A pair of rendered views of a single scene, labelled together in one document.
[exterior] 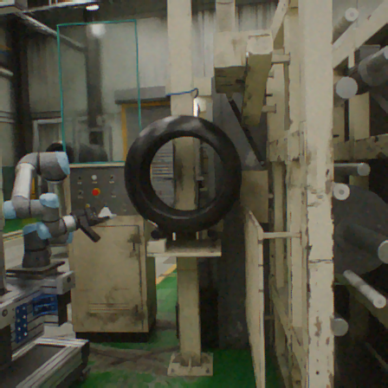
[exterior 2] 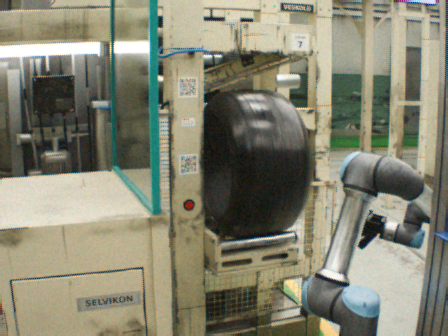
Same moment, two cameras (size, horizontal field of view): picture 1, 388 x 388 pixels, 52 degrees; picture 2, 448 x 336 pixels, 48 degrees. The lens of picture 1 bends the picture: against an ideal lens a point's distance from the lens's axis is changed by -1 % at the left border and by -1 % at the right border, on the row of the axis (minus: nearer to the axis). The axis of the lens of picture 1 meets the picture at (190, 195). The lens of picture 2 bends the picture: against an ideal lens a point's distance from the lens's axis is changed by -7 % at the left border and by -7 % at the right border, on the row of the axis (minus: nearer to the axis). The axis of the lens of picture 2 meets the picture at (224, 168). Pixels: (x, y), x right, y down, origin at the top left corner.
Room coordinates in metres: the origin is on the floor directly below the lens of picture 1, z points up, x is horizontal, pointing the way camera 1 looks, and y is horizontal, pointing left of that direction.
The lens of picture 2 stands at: (3.13, 1.97, 1.60)
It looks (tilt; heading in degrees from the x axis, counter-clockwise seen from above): 11 degrees down; 245
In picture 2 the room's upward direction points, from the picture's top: straight up
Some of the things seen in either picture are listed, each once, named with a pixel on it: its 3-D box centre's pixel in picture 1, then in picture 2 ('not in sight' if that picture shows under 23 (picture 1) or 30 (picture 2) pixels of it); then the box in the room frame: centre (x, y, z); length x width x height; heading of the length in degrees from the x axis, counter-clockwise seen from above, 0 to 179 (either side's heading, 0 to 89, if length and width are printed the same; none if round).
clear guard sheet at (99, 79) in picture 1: (100, 93); (129, 10); (2.75, 0.60, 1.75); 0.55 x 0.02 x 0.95; 86
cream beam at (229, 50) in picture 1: (239, 67); (242, 39); (1.98, -0.26, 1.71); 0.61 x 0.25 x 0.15; 176
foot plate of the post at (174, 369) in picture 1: (190, 361); not in sight; (2.39, 0.03, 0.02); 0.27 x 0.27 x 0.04; 86
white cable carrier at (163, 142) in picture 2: not in sight; (164, 171); (2.47, 0.05, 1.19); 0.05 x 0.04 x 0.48; 86
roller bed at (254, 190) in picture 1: (253, 195); not in sight; (2.32, -0.37, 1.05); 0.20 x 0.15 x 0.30; 176
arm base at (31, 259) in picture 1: (35, 255); not in sight; (2.16, 0.86, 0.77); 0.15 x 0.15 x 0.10
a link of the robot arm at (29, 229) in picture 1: (35, 235); (358, 311); (2.16, 0.85, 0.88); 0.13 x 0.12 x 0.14; 105
